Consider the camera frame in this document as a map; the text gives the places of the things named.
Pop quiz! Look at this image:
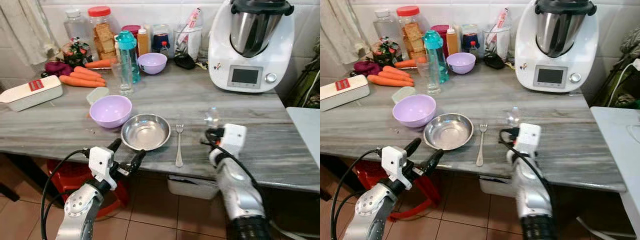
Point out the clear bottle with white cap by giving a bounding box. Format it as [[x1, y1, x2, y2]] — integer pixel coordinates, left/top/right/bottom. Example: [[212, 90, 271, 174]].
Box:
[[63, 8, 94, 49], [372, 8, 401, 47]]

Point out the stainless steel bowl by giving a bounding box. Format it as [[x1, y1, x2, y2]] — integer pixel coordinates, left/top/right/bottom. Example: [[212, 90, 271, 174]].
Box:
[[121, 113, 172, 152], [423, 113, 475, 152]]

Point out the white plastic basin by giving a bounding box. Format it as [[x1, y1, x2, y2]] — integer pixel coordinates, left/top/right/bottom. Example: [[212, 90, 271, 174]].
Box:
[[478, 174, 521, 199], [167, 174, 221, 201]]

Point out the red-lidded cracker jar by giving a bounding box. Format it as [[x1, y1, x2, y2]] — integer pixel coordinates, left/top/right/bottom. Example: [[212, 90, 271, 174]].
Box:
[[87, 5, 119, 61], [396, 5, 426, 60]]

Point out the small purple plastic bowl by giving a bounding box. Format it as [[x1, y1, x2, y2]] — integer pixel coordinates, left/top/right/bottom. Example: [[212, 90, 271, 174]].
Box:
[[445, 51, 477, 75], [137, 52, 169, 76]]

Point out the small pale plastic container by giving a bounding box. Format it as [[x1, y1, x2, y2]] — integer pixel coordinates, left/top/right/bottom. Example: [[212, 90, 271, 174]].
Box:
[[390, 85, 416, 104], [85, 86, 110, 105]]

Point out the orange carrot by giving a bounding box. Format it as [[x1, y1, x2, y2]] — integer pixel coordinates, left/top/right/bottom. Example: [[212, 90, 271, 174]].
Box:
[[83, 58, 119, 70], [69, 71, 107, 84], [366, 74, 414, 89], [393, 58, 426, 69], [58, 74, 106, 89], [73, 65, 103, 79], [382, 65, 411, 77], [378, 70, 415, 84]]

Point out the silver metal fork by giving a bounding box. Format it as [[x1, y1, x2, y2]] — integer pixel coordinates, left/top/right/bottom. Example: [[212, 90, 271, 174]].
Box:
[[475, 123, 489, 168], [174, 123, 185, 168]]

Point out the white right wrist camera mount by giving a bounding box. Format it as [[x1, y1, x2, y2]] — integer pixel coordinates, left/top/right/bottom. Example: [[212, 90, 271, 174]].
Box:
[[219, 123, 248, 159], [517, 122, 542, 157]]

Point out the maroon canister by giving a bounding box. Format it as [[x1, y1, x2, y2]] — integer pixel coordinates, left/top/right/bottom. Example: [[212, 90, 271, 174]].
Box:
[[121, 24, 142, 41], [430, 24, 451, 57]]

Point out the dark floral jar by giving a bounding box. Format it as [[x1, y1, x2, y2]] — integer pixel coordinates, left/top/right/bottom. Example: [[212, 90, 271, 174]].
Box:
[[62, 37, 91, 69], [370, 36, 401, 66]]

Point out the teal plastic water bottle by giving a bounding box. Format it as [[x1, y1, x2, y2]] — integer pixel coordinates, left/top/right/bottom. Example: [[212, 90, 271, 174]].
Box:
[[115, 29, 142, 84], [423, 29, 450, 84]]

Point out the white power cable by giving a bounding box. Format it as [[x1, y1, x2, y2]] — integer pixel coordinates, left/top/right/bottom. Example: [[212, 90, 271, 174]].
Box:
[[607, 58, 640, 106]]

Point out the red plastic stool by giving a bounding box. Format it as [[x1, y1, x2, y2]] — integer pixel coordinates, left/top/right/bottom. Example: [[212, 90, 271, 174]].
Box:
[[47, 158, 130, 219], [354, 159, 441, 221]]

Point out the white kitchen cooking machine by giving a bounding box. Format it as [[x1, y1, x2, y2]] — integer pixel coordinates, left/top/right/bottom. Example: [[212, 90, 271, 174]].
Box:
[[514, 0, 600, 93], [207, 0, 296, 94]]

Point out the tall clear glass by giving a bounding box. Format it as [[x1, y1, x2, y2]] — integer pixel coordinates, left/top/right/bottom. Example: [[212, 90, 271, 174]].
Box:
[[110, 55, 135, 96], [418, 55, 443, 96]]

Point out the orange sauce bottle white cap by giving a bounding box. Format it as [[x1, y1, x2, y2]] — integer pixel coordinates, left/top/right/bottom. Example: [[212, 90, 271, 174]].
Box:
[[136, 25, 151, 57], [446, 25, 460, 56]]

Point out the dark table leg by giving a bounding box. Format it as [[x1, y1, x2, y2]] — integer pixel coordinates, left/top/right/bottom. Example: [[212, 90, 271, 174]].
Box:
[[0, 152, 51, 202]]

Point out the red and white packet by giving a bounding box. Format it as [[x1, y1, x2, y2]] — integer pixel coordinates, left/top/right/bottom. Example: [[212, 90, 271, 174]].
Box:
[[177, 7, 202, 51], [487, 6, 510, 49]]

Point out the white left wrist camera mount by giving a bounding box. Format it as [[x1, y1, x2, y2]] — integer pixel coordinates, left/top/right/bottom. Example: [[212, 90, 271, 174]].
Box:
[[380, 145, 414, 191], [88, 146, 119, 191]]

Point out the dark green bag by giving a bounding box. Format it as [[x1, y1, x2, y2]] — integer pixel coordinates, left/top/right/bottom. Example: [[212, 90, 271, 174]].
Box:
[[592, 42, 640, 109], [284, 54, 321, 109]]

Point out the small clear drinking glass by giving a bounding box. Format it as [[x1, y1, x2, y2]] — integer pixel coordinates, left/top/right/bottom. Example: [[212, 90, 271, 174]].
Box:
[[204, 106, 222, 130], [504, 106, 524, 130]]

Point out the large purple plastic bowl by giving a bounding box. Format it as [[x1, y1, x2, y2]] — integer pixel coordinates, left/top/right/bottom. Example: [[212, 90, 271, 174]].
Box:
[[89, 94, 134, 130], [392, 94, 437, 129]]

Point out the white box with red label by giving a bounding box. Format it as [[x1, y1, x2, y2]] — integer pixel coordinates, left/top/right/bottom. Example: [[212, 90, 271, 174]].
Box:
[[0, 74, 64, 113], [320, 74, 371, 112]]

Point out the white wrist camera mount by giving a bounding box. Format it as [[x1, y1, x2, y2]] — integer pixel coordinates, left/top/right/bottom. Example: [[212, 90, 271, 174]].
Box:
[[219, 123, 248, 159], [380, 145, 414, 191], [517, 122, 542, 157], [88, 146, 119, 191]]

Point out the clear plastic utensil container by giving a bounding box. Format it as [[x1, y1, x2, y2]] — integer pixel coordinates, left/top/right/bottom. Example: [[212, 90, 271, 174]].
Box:
[[482, 24, 512, 60], [173, 24, 204, 61]]

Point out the hanging beige towel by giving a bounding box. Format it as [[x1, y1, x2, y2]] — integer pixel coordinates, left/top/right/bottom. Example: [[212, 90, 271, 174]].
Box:
[[0, 0, 56, 66], [320, 0, 366, 65]]

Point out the small black rounded object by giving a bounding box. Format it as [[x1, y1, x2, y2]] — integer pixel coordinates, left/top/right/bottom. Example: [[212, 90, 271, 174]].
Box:
[[173, 52, 197, 70], [483, 51, 506, 70]]

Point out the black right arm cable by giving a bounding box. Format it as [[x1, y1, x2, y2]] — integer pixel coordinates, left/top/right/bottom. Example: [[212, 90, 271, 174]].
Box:
[[498, 130, 552, 202], [202, 131, 267, 217]]

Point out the white side cabinet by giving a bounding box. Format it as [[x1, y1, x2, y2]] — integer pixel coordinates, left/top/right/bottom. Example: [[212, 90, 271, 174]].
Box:
[[285, 106, 321, 169], [589, 105, 640, 237]]

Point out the dark blue jar white lid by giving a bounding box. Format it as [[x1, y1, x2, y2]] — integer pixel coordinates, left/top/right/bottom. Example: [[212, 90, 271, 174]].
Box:
[[460, 23, 481, 53], [151, 23, 172, 54]]

